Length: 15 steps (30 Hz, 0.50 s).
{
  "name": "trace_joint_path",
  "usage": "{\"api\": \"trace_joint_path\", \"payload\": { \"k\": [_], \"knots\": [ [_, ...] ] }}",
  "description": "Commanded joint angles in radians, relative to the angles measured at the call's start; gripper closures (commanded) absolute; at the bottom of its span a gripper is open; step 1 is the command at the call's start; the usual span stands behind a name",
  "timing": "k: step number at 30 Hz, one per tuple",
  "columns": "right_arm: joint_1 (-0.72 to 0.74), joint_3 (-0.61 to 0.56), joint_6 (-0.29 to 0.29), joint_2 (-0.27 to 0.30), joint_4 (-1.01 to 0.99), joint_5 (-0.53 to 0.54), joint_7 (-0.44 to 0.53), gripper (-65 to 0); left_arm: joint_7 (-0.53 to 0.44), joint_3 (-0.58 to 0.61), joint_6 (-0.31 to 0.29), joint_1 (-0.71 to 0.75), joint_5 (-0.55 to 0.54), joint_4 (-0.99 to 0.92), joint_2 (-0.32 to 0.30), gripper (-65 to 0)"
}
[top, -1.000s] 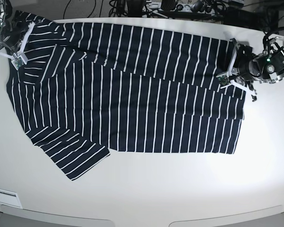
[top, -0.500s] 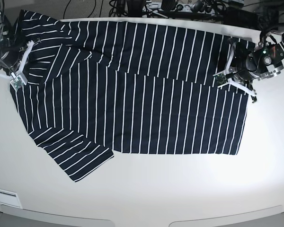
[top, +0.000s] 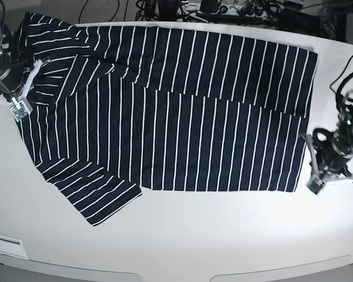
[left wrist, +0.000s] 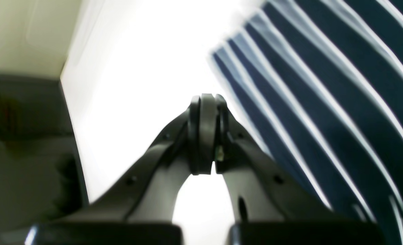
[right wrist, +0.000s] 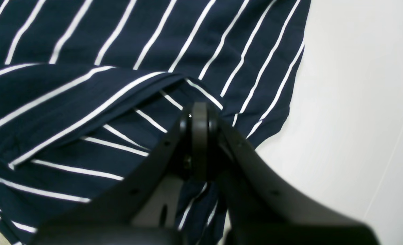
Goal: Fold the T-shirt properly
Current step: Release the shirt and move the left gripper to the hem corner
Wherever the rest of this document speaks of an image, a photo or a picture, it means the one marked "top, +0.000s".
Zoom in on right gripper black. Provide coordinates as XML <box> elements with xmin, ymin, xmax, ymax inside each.
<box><xmin>0</xmin><ymin>57</ymin><xmax>31</xmax><ymax>97</ymax></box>

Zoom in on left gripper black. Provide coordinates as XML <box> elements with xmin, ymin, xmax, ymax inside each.
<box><xmin>312</xmin><ymin>127</ymin><xmax>353</xmax><ymax>176</ymax></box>

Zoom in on navy white striped T-shirt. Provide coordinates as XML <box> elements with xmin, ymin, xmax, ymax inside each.
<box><xmin>16</xmin><ymin>12</ymin><xmax>318</xmax><ymax>226</ymax></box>

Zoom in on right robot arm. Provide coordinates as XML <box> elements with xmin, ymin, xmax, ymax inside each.
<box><xmin>0</xmin><ymin>1</ymin><xmax>32</xmax><ymax>99</ymax></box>

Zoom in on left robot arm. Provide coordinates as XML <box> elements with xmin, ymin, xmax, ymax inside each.
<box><xmin>311</xmin><ymin>73</ymin><xmax>353</xmax><ymax>177</ymax></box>

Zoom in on black box behind table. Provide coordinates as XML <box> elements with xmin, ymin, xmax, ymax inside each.
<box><xmin>277</xmin><ymin>9</ymin><xmax>321</xmax><ymax>34</ymax></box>

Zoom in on white label on table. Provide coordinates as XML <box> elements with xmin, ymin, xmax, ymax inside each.
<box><xmin>0</xmin><ymin>235</ymin><xmax>28</xmax><ymax>260</ymax></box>

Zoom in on white power strip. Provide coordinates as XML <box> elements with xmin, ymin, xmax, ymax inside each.
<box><xmin>217</xmin><ymin>2</ymin><xmax>267</xmax><ymax>18</ymax></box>

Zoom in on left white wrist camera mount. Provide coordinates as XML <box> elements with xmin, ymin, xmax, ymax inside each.
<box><xmin>300</xmin><ymin>134</ymin><xmax>353</xmax><ymax>194</ymax></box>

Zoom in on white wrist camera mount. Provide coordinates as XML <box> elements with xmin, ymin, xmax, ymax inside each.
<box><xmin>300</xmin><ymin>134</ymin><xmax>353</xmax><ymax>194</ymax></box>
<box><xmin>0</xmin><ymin>59</ymin><xmax>46</xmax><ymax>122</ymax></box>

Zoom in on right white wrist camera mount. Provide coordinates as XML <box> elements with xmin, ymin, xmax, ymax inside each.
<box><xmin>0</xmin><ymin>59</ymin><xmax>46</xmax><ymax>122</ymax></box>

